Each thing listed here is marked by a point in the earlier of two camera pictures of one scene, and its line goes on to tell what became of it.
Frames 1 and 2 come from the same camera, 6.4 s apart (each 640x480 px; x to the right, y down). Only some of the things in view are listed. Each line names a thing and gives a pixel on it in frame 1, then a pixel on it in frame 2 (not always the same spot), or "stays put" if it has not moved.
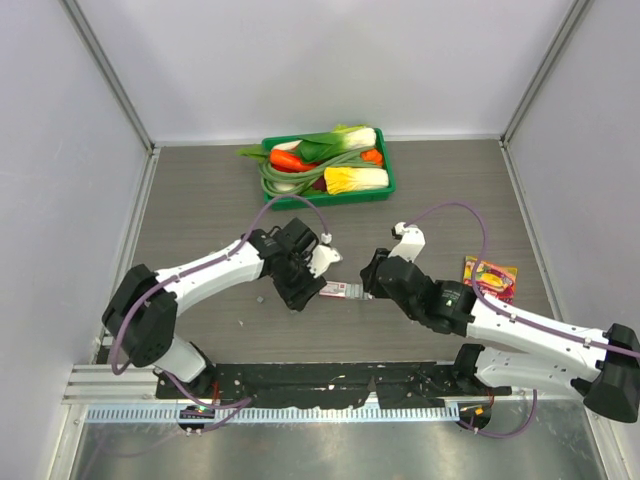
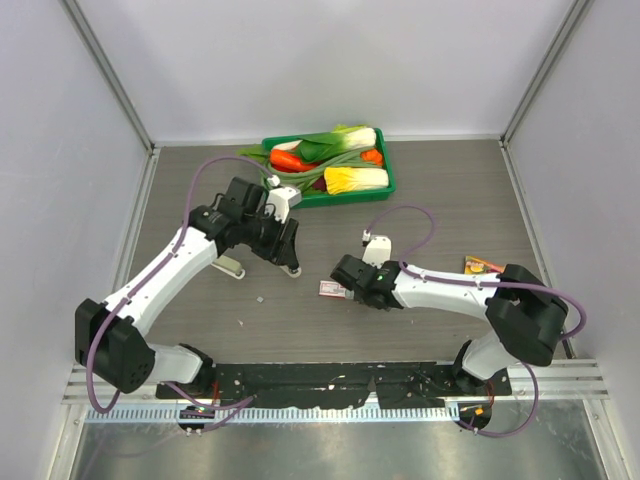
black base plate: [283, 384] stays put
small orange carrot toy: [373, 156] stays put
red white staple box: [346, 290] stays put
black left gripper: [298, 298] → [281, 251]
